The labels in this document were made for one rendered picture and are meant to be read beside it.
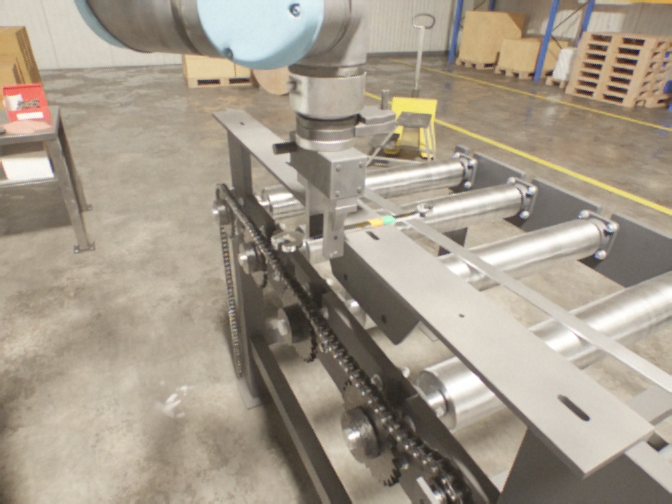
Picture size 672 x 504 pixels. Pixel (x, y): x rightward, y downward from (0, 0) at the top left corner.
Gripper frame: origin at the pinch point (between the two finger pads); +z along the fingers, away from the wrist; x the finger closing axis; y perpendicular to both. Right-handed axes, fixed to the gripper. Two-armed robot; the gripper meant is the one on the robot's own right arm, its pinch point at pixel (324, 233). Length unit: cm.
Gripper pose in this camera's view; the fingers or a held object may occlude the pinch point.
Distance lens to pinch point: 62.1
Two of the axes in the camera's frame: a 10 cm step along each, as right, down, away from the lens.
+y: -8.9, 2.1, -4.0
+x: 4.5, 4.7, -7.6
